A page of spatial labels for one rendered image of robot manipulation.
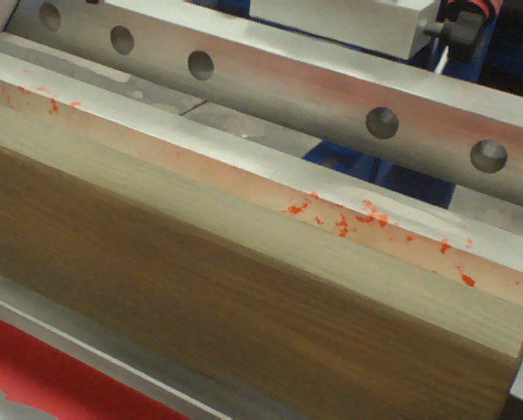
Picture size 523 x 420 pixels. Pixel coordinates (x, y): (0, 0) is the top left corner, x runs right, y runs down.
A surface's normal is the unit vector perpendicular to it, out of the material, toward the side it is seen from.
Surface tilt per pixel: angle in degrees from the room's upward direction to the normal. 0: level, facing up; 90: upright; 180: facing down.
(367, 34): 90
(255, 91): 90
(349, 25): 90
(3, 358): 0
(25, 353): 0
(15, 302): 0
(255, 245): 27
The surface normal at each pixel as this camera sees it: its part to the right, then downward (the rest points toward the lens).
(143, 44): -0.46, 0.42
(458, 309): 0.13, -0.84
